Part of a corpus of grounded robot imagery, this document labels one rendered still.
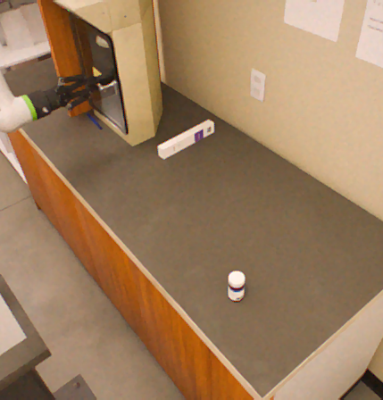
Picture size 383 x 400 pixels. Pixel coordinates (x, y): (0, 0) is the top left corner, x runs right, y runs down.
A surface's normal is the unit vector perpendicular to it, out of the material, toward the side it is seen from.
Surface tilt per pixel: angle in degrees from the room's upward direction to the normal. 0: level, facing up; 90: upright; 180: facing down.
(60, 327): 0
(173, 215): 0
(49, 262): 0
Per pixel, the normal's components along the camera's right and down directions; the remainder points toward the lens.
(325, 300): -0.04, -0.73
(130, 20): 0.62, 0.52
